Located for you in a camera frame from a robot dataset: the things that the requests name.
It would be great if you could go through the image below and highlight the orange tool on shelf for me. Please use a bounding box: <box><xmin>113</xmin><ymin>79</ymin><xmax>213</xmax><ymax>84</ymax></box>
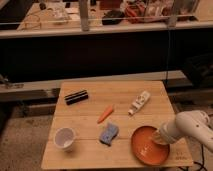
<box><xmin>125</xmin><ymin>4</ymin><xmax>146</xmax><ymax>24</ymax></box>

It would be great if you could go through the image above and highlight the wooden table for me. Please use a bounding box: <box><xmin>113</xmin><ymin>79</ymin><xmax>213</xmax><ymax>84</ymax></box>
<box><xmin>40</xmin><ymin>80</ymin><xmax>195</xmax><ymax>171</ymax></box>

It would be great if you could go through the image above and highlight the white plastic cup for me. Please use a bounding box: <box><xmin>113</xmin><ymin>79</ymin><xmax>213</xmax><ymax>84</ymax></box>
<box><xmin>53</xmin><ymin>127</ymin><xmax>76</xmax><ymax>151</ymax></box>

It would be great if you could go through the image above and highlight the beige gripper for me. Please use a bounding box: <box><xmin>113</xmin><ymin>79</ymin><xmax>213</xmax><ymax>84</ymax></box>
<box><xmin>151</xmin><ymin>123</ymin><xmax>171</xmax><ymax>145</ymax></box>

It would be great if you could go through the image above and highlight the black striped block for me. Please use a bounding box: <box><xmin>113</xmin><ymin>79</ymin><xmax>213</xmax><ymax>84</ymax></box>
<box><xmin>64</xmin><ymin>90</ymin><xmax>89</xmax><ymax>105</ymax></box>

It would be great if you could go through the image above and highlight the white tube bottle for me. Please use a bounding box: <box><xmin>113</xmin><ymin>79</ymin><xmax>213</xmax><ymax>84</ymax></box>
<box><xmin>128</xmin><ymin>91</ymin><xmax>151</xmax><ymax>116</ymax></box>

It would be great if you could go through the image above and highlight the blue sponge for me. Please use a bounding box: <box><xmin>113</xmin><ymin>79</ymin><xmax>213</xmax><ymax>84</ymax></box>
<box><xmin>99</xmin><ymin>123</ymin><xmax>119</xmax><ymax>146</ymax></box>

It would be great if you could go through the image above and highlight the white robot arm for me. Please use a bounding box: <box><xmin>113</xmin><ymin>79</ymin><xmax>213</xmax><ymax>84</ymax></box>
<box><xmin>152</xmin><ymin>110</ymin><xmax>213</xmax><ymax>152</ymax></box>

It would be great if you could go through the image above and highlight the orange ceramic bowl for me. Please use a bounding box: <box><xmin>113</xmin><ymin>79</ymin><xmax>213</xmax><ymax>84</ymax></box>
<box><xmin>131</xmin><ymin>126</ymin><xmax>170</xmax><ymax>166</ymax></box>

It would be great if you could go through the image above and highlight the black bag on shelf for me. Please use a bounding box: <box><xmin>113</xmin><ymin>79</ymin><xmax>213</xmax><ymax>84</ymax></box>
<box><xmin>102</xmin><ymin>10</ymin><xmax>124</xmax><ymax>25</ymax></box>

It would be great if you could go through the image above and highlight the orange toy carrot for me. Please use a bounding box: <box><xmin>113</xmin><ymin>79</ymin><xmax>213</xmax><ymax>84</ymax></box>
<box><xmin>97</xmin><ymin>105</ymin><xmax>114</xmax><ymax>124</ymax></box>

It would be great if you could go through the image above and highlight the grey metal post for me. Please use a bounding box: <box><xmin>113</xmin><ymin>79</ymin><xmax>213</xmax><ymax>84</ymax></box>
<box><xmin>79</xmin><ymin>0</ymin><xmax>89</xmax><ymax>31</ymax></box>

